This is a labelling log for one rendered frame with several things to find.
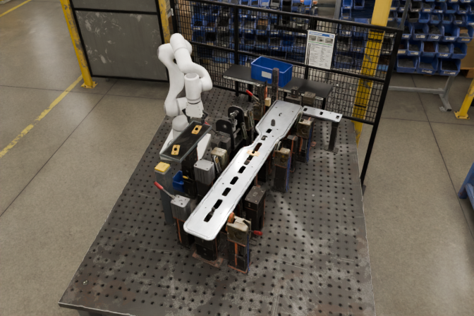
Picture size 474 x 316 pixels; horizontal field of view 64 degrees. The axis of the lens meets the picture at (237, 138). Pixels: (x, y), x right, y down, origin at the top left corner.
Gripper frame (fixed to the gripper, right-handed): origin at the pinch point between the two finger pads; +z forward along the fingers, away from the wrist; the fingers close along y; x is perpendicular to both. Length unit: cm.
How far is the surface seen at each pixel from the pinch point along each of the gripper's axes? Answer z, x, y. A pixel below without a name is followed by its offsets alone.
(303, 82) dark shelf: 19, 99, 53
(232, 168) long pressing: 22.3, -11.2, 26.2
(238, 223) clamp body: 16, -56, 43
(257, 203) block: 19, -37, 48
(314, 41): -13, 105, 57
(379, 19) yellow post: -36, 101, 99
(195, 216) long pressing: 22, -53, 18
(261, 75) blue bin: 14, 93, 19
